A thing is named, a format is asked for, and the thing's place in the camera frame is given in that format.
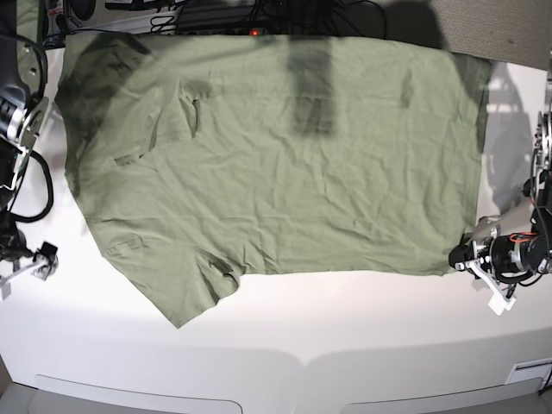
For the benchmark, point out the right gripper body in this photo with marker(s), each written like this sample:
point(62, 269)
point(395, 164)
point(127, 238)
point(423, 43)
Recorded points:
point(45, 261)

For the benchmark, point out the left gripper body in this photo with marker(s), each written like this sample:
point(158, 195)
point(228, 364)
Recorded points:
point(475, 245)

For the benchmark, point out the green T-shirt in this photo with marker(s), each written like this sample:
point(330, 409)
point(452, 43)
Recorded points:
point(196, 160)

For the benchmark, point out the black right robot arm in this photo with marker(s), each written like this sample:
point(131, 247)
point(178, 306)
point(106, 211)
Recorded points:
point(23, 108)

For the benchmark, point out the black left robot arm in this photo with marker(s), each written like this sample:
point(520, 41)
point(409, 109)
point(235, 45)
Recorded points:
point(513, 248)

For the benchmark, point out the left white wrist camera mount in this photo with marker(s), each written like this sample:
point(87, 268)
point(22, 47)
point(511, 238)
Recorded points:
point(502, 299)

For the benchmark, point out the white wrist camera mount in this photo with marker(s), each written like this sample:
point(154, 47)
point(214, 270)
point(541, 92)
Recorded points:
point(502, 299)
point(16, 274)

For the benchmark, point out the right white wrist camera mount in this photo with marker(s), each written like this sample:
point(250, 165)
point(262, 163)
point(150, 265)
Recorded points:
point(16, 274)

